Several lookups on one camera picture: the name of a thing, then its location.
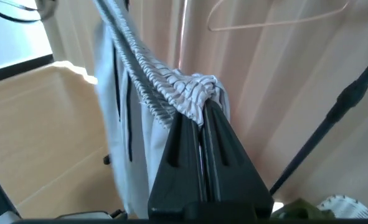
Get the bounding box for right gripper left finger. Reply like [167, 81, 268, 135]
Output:
[148, 111, 207, 219]

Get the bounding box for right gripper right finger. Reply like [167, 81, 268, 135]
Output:
[201, 98, 275, 219]

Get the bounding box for pale grey shorts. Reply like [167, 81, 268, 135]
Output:
[92, 0, 232, 219]

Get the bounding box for pink clothes hanger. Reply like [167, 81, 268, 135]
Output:
[206, 0, 352, 32]

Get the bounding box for white laundry basket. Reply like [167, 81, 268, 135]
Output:
[316, 194, 368, 220]

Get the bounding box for black clothes rack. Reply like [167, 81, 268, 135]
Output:
[268, 47, 368, 197]

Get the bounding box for green garment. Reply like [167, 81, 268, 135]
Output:
[270, 198, 336, 220]

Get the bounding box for black cable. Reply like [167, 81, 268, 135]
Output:
[0, 0, 44, 25]

